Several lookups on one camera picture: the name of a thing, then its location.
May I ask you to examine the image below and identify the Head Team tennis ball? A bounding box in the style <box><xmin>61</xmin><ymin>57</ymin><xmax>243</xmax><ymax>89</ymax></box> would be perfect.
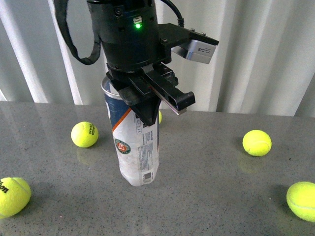
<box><xmin>71</xmin><ymin>121</ymin><xmax>99</xmax><ymax>148</ymax></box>

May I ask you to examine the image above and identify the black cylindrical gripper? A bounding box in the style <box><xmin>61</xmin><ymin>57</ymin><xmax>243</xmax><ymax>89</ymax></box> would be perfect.
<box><xmin>86</xmin><ymin>0</ymin><xmax>195</xmax><ymax>126</ymax></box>

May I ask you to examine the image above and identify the clear Wilson tennis ball can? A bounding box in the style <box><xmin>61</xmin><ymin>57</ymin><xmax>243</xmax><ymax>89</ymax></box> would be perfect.
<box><xmin>101</xmin><ymin>77</ymin><xmax>159</xmax><ymax>186</ymax></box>

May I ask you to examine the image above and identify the thin black camera cable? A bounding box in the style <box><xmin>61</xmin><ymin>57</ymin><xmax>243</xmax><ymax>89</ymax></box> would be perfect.
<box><xmin>161</xmin><ymin>0</ymin><xmax>186</xmax><ymax>28</ymax></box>

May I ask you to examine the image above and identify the yellow tennis ball right edge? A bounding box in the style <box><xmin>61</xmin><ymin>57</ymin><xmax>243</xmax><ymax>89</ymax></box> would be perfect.
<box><xmin>286</xmin><ymin>181</ymin><xmax>315</xmax><ymax>223</ymax></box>

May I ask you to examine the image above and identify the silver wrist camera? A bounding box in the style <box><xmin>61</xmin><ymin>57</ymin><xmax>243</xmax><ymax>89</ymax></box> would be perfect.
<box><xmin>171</xmin><ymin>40</ymin><xmax>216</xmax><ymax>64</ymax></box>

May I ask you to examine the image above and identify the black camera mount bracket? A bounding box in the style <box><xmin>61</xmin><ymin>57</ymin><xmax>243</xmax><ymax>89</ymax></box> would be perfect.
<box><xmin>158</xmin><ymin>23</ymin><xmax>219</xmax><ymax>49</ymax></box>

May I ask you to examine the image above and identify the black sleeved cable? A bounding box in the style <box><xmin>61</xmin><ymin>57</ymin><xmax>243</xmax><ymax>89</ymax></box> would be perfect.
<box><xmin>54</xmin><ymin>0</ymin><xmax>103</xmax><ymax>66</ymax></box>

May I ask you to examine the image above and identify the Wilson 3 tennis ball far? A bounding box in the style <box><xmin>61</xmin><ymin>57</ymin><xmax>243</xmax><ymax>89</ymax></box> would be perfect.
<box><xmin>158</xmin><ymin>111</ymin><xmax>162</xmax><ymax>124</ymax></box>

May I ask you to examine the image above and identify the Wilson 3 tennis ball near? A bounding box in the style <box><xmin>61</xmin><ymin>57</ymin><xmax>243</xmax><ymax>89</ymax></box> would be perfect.
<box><xmin>0</xmin><ymin>177</ymin><xmax>32</xmax><ymax>219</ymax></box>

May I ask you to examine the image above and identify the white pleated curtain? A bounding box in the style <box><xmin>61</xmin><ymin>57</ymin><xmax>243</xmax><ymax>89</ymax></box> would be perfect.
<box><xmin>0</xmin><ymin>0</ymin><xmax>315</xmax><ymax>117</ymax></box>

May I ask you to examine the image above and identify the wilson 3 tennis ball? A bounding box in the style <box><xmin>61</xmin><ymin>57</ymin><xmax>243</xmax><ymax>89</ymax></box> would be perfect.
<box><xmin>158</xmin><ymin>111</ymin><xmax>162</xmax><ymax>124</ymax></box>
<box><xmin>0</xmin><ymin>177</ymin><xmax>32</xmax><ymax>219</ymax></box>

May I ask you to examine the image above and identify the plain yellow tennis ball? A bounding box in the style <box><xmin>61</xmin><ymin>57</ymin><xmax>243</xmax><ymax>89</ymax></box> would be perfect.
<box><xmin>242</xmin><ymin>130</ymin><xmax>272</xmax><ymax>157</ymax></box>

